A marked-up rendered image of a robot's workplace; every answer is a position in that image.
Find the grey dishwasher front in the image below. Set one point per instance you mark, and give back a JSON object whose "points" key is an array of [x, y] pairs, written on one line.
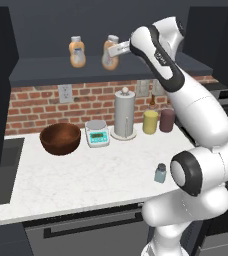
{"points": [[96, 245]]}

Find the grey-green shaker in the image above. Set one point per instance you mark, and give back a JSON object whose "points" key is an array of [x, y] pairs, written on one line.
{"points": [[160, 174]]}

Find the brown thin bottle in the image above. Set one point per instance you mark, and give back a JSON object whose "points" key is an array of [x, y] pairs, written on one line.
{"points": [[152, 102]]}

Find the paper towel roll holder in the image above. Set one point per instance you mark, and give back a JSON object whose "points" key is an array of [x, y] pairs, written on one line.
{"points": [[124, 115]]}

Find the dark sink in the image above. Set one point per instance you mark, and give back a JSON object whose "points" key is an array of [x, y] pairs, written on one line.
{"points": [[1, 170]]}

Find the white wall outlet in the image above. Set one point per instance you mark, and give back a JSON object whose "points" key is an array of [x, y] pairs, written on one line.
{"points": [[65, 93], [157, 88], [142, 87]]}

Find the dark base cabinet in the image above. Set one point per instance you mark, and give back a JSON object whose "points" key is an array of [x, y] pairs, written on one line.
{"points": [[6, 241]]}

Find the white teal kitchen scale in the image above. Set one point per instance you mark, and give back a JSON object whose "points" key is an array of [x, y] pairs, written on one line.
{"points": [[97, 135]]}

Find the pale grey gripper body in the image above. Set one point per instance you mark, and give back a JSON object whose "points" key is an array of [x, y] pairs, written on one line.
{"points": [[117, 49]]}

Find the brown wooden bowl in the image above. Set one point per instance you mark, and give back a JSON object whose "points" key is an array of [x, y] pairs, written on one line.
{"points": [[60, 138]]}

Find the maroon canister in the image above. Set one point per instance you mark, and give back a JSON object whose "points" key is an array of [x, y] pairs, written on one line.
{"points": [[167, 120]]}

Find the orange condiment bottle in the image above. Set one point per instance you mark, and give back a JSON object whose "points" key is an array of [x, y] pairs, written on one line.
{"points": [[77, 55], [109, 61]]}

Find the yellow canister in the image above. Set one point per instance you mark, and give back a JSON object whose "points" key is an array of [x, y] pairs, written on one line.
{"points": [[150, 122]]}

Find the dark open wall cabinet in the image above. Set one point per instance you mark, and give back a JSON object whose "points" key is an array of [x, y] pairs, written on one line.
{"points": [[52, 71]]}

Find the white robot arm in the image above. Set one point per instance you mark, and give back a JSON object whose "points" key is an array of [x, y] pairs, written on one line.
{"points": [[202, 113]]}

